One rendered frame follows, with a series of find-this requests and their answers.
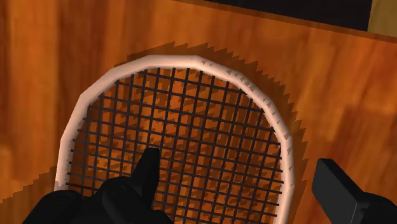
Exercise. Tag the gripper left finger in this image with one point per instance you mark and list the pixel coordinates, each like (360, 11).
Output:
(124, 198)

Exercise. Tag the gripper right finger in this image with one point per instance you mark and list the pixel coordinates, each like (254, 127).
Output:
(344, 192)

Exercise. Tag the black robot stand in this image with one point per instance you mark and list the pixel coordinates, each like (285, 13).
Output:
(291, 11)

